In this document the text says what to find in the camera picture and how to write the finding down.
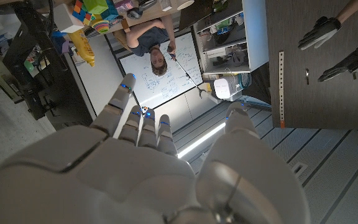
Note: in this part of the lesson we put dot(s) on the small wooden block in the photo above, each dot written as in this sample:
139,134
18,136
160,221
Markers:
125,26

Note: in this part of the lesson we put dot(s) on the pink box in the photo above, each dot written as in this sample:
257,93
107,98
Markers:
123,4

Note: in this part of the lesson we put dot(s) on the teal round object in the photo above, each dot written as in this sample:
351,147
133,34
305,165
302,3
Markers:
245,81

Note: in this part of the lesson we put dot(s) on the seated person in dark shirt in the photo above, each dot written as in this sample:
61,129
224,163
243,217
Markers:
149,39

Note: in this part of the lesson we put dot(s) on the white shelf cabinet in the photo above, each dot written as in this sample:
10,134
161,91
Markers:
256,37

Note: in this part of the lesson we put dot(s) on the blue cube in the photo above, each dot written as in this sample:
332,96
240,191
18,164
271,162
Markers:
110,12

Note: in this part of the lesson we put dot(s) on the green cube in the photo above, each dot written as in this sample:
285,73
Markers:
95,5

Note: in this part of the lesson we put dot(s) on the white cube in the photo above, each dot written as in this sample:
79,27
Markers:
67,20

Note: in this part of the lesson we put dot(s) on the colourful stacking cups toy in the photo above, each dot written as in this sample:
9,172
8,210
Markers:
101,26

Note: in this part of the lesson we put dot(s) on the black case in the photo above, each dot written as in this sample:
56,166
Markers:
146,3

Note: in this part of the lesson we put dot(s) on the thin metal grabber stick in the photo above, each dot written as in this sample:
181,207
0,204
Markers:
186,74

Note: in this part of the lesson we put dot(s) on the whiteboard with black frame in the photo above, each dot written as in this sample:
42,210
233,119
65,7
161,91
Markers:
172,84

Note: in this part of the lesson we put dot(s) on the perforated metal strip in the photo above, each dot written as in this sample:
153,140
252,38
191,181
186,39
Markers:
281,93

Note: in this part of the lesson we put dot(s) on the black motion capture glove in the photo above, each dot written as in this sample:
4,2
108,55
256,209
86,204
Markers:
320,32
346,62

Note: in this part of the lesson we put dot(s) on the yellow squeeze bottle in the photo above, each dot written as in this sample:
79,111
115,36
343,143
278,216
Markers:
82,46

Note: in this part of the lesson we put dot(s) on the long ceiling light strip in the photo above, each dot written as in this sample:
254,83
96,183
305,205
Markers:
200,140

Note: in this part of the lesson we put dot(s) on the colourful puzzle cube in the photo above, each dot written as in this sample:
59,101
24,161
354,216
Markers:
80,12

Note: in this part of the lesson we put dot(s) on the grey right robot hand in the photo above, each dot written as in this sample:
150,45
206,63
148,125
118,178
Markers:
104,180

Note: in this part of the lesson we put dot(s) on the rectangular ceiling vent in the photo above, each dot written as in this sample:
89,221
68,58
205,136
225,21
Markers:
299,168

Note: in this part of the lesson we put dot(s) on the small flat white box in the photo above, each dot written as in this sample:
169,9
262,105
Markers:
165,3

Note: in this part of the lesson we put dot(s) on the white ribbed appliance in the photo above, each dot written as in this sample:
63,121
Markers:
225,87

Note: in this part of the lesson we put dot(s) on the black computer mouse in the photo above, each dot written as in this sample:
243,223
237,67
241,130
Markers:
134,13

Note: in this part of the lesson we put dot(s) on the dark wood-grain door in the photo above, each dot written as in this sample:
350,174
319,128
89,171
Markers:
322,102

